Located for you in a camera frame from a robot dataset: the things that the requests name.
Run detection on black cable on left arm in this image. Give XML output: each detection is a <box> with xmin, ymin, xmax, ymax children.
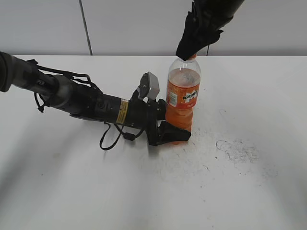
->
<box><xmin>99</xmin><ymin>122</ymin><xmax>145</xmax><ymax>151</ymax></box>

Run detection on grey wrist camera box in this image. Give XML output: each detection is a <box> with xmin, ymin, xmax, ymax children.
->
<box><xmin>137</xmin><ymin>72</ymin><xmax>160</xmax><ymax>100</ymax></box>

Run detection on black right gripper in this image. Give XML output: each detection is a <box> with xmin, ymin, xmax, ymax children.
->
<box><xmin>176</xmin><ymin>0</ymin><xmax>244</xmax><ymax>60</ymax></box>

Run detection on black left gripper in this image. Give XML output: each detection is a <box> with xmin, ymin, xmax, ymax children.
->
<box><xmin>125</xmin><ymin>99</ymin><xmax>191</xmax><ymax>146</ymax></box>

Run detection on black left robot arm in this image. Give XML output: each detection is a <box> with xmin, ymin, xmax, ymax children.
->
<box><xmin>0</xmin><ymin>52</ymin><xmax>191</xmax><ymax>146</ymax></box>

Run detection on orange soda plastic bottle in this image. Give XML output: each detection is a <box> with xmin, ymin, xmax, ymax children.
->
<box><xmin>165</xmin><ymin>58</ymin><xmax>201</xmax><ymax>132</ymax></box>

